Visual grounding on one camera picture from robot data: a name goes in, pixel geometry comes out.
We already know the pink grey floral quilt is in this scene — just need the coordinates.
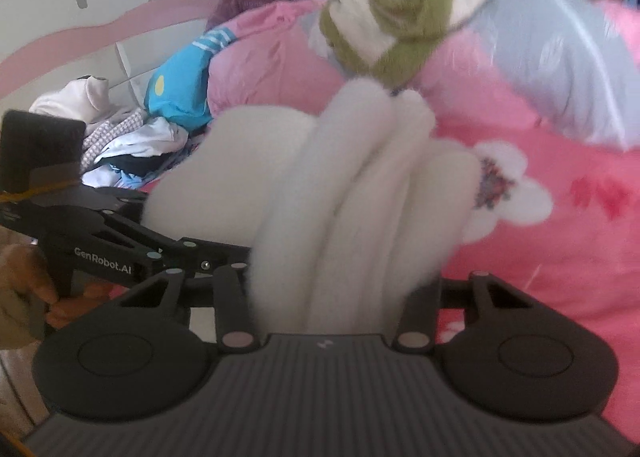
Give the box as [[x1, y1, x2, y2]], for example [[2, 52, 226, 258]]
[[206, 0, 640, 149]]

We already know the light blue garment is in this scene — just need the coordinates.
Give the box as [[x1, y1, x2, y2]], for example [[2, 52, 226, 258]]
[[82, 167, 163, 192]]

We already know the blue cartoon quilt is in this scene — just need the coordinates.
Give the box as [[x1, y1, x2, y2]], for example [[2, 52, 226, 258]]
[[144, 26, 242, 132]]

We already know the pink floral bedsheet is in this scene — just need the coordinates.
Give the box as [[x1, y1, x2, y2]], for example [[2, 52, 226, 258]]
[[107, 117, 640, 440]]

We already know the green-trimmed fleece jacket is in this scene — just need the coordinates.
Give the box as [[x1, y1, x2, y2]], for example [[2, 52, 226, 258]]
[[319, 0, 568, 89]]

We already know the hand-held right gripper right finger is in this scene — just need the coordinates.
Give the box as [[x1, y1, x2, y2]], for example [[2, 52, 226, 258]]
[[391, 271, 537, 354]]

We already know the person's left forearm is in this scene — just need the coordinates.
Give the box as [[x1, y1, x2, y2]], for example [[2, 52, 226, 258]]
[[0, 287, 48, 352]]

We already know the white knit sweater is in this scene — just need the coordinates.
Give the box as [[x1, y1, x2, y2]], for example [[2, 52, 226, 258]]
[[144, 80, 482, 338]]

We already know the black garment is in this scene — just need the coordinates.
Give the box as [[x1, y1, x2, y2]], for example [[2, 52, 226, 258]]
[[109, 151, 173, 177]]

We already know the white hoodie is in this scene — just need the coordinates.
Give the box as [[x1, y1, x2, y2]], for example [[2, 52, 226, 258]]
[[29, 77, 132, 124]]

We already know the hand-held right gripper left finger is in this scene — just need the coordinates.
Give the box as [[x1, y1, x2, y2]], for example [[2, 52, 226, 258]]
[[119, 263, 262, 354]]

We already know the white garment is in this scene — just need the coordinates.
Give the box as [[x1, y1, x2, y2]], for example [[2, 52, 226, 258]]
[[94, 117, 189, 164]]

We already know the person's left hand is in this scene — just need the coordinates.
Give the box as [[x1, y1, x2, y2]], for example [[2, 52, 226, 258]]
[[0, 241, 117, 330]]

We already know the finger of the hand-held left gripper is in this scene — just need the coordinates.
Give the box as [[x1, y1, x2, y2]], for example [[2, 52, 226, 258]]
[[94, 186, 150, 212], [104, 214, 252, 280]]

